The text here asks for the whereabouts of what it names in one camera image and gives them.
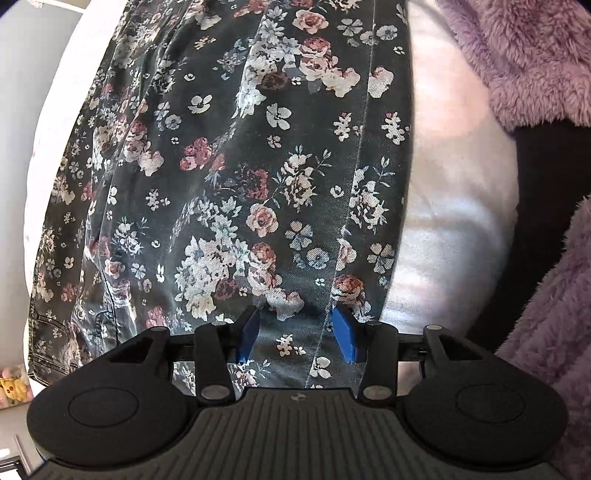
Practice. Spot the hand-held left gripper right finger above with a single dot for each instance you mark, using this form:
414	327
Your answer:
346	334

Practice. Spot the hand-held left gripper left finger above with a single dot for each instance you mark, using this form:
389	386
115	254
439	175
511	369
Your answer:
247	337

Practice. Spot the dark floral pants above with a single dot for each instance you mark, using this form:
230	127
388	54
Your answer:
231	161

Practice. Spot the bed with pink dotted sheet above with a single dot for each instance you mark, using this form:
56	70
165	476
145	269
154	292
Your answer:
452	184

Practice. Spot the black clothing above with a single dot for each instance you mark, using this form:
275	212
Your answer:
545	184

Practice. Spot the purple fuzzy robe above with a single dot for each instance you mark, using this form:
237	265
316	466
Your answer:
531	55

